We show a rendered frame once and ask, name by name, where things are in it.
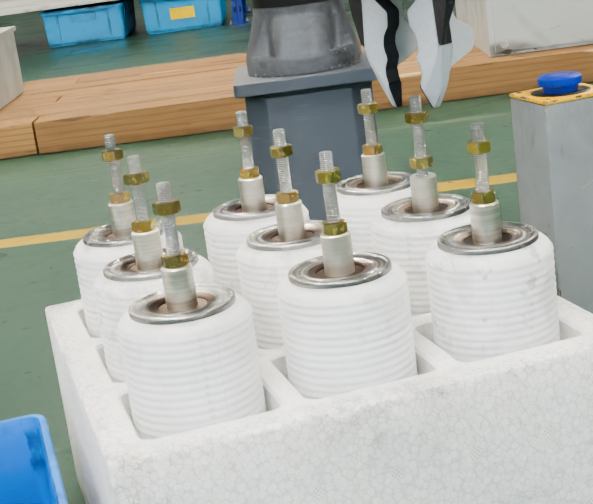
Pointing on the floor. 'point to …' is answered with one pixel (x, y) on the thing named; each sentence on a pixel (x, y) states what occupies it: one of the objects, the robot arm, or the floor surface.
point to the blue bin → (10, 463)
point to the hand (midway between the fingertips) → (409, 92)
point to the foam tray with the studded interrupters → (374, 429)
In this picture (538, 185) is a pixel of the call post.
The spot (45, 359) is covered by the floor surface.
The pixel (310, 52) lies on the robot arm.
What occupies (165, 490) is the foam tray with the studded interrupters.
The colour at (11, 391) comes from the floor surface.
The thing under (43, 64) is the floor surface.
